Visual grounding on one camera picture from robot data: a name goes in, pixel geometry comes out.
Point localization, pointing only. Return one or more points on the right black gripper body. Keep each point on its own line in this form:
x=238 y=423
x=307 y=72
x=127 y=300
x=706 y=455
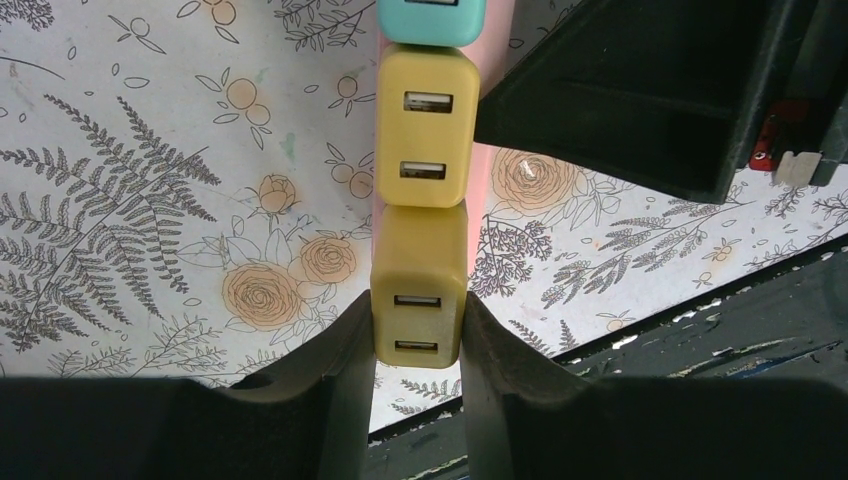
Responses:
x=792 y=113

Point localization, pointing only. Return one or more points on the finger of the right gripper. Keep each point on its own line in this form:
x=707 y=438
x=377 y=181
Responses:
x=645 y=91

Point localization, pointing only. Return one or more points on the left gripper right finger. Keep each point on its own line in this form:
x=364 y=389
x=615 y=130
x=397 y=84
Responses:
x=529 y=418

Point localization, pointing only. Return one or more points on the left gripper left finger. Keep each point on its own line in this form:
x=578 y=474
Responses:
x=304 y=416

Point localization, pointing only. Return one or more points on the yellow plug cube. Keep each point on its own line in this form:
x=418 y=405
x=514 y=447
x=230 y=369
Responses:
x=426 y=109
x=418 y=285

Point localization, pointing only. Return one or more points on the teal plug cube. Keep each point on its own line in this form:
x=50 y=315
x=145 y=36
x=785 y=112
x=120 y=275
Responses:
x=455 y=23

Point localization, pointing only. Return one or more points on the floral table mat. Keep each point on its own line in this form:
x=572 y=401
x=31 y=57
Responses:
x=186 y=190

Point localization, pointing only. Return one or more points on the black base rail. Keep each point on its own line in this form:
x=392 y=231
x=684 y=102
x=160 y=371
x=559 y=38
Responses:
x=787 y=321

